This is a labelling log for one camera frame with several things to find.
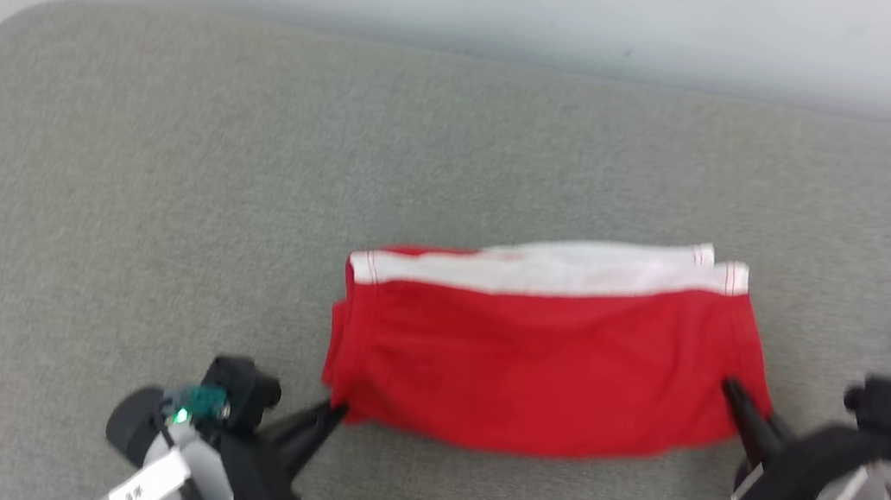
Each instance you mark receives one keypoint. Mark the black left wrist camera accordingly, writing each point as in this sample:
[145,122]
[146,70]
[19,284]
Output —
[242,392]

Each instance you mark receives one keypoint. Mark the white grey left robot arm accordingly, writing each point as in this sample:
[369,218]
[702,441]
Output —
[147,452]

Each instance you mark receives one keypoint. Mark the red shorts white trim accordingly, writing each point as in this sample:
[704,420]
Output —
[534,367]

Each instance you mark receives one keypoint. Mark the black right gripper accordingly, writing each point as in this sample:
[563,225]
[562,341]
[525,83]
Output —
[806,475]

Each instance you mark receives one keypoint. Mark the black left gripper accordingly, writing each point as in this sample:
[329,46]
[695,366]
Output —
[263,495]

